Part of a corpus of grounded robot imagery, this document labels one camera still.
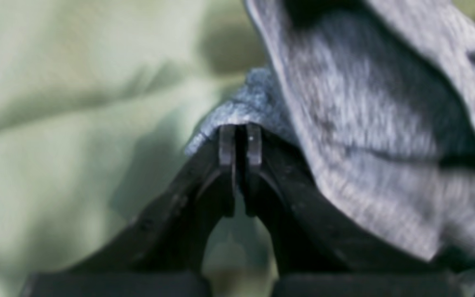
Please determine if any grey heathered T-shirt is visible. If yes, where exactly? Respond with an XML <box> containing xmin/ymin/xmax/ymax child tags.
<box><xmin>186</xmin><ymin>0</ymin><xmax>475</xmax><ymax>294</ymax></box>

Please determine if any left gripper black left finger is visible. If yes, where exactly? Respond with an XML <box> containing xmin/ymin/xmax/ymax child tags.
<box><xmin>20</xmin><ymin>125</ymin><xmax>236</xmax><ymax>297</ymax></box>

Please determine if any green table cloth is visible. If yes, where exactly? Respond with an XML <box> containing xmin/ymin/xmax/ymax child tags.
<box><xmin>0</xmin><ymin>0</ymin><xmax>269</xmax><ymax>297</ymax></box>

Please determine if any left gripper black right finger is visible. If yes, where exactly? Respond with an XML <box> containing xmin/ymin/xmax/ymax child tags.
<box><xmin>244</xmin><ymin>124</ymin><xmax>464</xmax><ymax>297</ymax></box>

